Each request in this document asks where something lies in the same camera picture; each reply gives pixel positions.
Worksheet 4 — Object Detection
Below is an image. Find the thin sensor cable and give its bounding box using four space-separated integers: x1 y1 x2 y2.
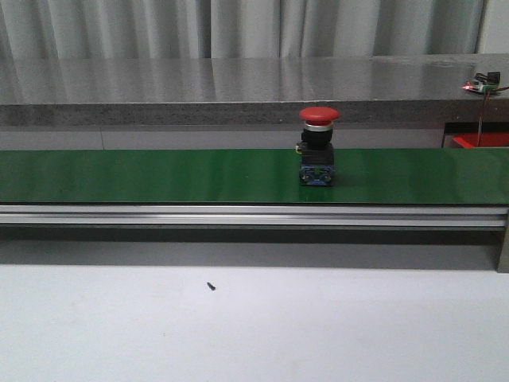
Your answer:
475 85 509 149

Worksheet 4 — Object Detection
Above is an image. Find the grey stone back bench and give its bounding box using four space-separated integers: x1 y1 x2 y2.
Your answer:
1 54 508 127

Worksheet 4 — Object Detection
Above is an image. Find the green conveyor belt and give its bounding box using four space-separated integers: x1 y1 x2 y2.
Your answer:
1 148 508 205

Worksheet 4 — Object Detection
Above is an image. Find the grey curtain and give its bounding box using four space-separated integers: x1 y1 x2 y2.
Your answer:
1 1 487 60

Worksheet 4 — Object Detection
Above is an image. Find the small green circuit board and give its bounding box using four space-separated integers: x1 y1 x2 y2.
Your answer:
461 72 501 94

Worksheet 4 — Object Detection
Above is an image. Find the red plastic bin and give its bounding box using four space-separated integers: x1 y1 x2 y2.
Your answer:
452 133 509 149

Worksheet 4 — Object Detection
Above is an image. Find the grey conveyor support leg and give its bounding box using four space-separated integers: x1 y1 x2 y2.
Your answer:
495 214 509 274

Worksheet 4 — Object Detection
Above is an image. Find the aluminium conveyor side rail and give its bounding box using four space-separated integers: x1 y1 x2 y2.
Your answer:
1 205 508 228

